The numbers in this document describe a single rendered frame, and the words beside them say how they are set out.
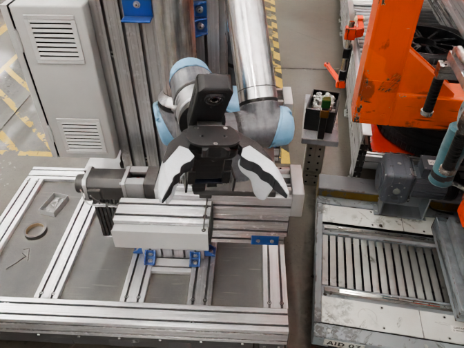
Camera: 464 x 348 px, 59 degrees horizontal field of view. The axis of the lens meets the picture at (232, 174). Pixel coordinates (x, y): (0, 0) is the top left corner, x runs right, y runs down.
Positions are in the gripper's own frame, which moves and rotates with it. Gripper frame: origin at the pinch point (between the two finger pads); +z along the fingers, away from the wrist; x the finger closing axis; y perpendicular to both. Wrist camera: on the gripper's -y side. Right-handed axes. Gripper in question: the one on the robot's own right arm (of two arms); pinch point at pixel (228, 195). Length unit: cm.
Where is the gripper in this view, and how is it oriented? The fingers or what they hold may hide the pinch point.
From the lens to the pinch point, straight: 47.1
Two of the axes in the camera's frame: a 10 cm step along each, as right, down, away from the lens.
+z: 2.0, 6.3, -7.5
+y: -1.3, 7.8, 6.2
